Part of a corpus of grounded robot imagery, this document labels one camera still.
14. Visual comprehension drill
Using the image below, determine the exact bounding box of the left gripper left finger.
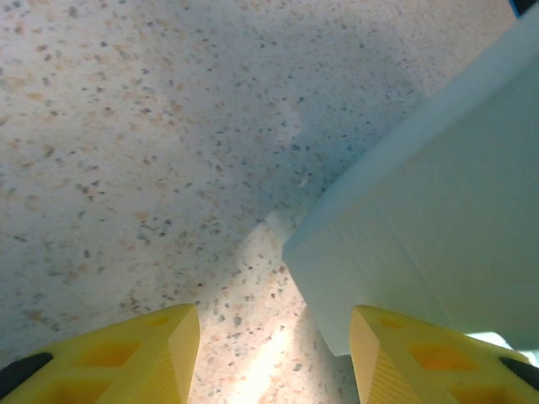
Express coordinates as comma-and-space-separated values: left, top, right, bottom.
0, 303, 200, 404

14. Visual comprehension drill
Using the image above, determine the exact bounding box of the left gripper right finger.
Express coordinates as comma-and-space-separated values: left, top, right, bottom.
350, 305, 539, 404

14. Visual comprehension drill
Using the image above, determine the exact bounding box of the light blue paper box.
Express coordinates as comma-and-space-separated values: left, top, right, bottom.
281, 3, 539, 358

